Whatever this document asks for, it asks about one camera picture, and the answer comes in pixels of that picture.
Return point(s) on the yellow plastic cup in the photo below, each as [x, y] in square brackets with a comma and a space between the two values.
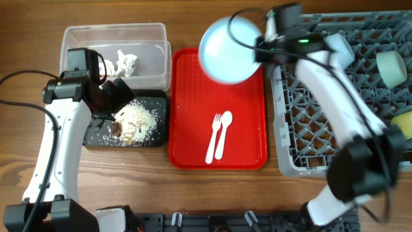
[404, 123]

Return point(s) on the light blue plate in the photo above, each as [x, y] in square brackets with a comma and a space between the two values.
[224, 60]

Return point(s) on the black waste tray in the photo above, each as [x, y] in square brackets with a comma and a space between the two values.
[96, 130]

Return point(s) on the grey dishwasher rack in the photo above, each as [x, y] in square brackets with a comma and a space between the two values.
[304, 140]

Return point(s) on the white tissue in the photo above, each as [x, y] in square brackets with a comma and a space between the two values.
[124, 67]

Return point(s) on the mint green bowl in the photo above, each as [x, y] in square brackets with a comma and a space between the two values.
[391, 68]

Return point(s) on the white plastic fork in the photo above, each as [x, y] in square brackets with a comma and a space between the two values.
[216, 125]

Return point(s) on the red plastic tray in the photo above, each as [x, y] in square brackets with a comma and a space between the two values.
[196, 99]

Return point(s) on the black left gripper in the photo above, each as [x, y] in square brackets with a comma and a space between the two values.
[121, 97]

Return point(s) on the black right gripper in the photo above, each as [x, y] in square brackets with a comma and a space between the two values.
[261, 51]

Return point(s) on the blue bowl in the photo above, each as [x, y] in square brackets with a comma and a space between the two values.
[343, 51]

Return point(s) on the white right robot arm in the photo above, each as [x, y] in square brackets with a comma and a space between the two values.
[369, 151]

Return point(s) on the rice food waste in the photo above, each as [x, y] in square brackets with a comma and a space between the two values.
[139, 123]

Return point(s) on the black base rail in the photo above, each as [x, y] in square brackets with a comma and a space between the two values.
[277, 221]

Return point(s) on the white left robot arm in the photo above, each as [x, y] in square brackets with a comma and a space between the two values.
[50, 202]

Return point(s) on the clear plastic bin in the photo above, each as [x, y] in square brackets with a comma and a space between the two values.
[148, 41]

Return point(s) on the white plastic spoon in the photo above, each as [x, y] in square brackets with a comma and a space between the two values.
[226, 121]

